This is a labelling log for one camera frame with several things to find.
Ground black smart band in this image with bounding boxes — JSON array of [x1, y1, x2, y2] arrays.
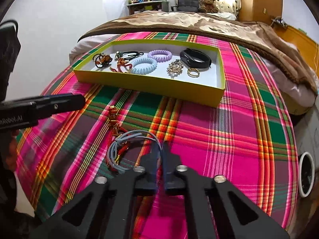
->
[[180, 48, 212, 69]]

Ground white pillow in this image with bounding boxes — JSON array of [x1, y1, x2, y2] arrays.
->
[[219, 12, 237, 21]]

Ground orange wooden headboard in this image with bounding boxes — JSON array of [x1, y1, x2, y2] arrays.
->
[[274, 24, 319, 75]]

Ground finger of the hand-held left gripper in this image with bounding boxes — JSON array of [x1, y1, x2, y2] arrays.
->
[[32, 93, 86, 120]]

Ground purple spiral hair tie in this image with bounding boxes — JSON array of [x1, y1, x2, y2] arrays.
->
[[148, 50, 172, 62]]

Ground tangled charger cables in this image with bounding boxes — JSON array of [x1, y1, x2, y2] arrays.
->
[[271, 17, 288, 28]]

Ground brown plush blanket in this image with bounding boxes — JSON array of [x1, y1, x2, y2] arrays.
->
[[77, 11, 318, 95]]

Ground pale blue spiral hair tie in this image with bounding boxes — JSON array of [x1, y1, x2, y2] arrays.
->
[[131, 57, 158, 75]]

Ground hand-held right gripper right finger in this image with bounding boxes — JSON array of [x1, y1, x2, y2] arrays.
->
[[161, 142, 291, 239]]

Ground white-rimmed trash bin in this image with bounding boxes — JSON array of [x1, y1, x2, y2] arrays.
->
[[298, 152, 316, 199]]

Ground dressing desk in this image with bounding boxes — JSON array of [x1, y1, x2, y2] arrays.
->
[[127, 0, 170, 15]]

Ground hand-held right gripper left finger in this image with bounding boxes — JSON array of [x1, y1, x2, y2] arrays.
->
[[30, 142, 161, 239]]

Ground bed with pale sheet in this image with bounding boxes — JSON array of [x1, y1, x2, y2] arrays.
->
[[69, 11, 319, 115]]

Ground dark amber beaded bracelet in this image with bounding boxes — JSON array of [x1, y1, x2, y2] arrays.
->
[[93, 53, 113, 69]]

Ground black hair tie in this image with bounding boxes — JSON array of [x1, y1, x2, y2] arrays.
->
[[115, 50, 144, 62]]

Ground person's left hand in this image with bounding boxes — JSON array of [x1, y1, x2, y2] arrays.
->
[[6, 127, 32, 172]]

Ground wooden wardrobe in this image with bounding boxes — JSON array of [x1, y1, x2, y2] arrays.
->
[[237, 0, 283, 26]]

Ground brown teddy bear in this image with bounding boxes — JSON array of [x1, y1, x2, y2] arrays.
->
[[198, 0, 219, 14]]

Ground dark grey chair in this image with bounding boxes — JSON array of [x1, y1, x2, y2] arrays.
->
[[171, 0, 200, 12]]

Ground red cord bracelet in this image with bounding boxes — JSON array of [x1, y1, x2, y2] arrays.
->
[[107, 106, 130, 173]]

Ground grey hair tie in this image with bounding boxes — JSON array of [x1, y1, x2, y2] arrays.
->
[[108, 130, 162, 174]]

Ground yellow-green shallow box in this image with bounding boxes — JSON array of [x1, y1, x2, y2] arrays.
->
[[73, 39, 227, 108]]

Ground red tassel charm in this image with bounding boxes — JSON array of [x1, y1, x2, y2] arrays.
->
[[110, 57, 132, 73]]

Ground gold rhinestone brooch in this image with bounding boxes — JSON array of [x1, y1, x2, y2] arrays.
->
[[167, 59, 184, 76]]

